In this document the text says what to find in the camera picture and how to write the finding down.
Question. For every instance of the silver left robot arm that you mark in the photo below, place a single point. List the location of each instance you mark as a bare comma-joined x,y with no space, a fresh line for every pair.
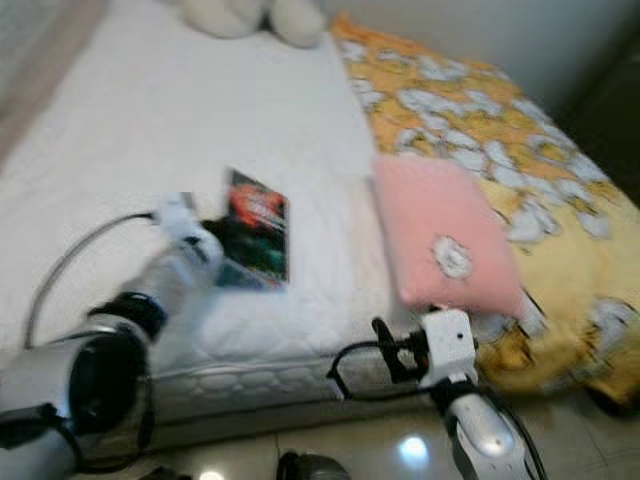
80,380

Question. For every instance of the dark cover book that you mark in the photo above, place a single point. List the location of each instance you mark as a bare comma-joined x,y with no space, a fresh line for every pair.
260,225

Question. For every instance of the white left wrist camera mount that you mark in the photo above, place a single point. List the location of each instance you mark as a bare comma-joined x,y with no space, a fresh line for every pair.
182,215

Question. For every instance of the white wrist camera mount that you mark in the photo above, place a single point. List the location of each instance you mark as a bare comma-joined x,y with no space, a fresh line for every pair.
448,345
182,215

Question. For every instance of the yellow cartoon egg quilt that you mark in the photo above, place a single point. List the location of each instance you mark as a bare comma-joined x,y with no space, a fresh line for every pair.
460,100

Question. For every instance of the dark robot foot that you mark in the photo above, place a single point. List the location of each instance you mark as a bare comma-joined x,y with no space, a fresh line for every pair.
315,468

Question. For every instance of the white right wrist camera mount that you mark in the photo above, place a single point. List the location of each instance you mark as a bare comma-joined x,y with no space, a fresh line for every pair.
448,345

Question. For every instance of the cream plush toy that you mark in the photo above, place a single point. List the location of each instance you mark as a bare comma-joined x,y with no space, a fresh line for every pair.
230,15

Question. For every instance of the pink cartoon pillow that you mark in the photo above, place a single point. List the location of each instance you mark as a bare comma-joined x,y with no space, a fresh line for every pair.
440,225

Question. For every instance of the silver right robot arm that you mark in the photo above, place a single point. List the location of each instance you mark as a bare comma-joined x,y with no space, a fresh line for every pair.
485,440

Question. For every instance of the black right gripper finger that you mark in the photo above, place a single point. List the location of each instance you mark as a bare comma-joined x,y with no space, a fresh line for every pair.
384,348

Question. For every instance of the white bed mattress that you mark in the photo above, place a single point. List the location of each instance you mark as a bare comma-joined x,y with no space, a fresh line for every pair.
210,100

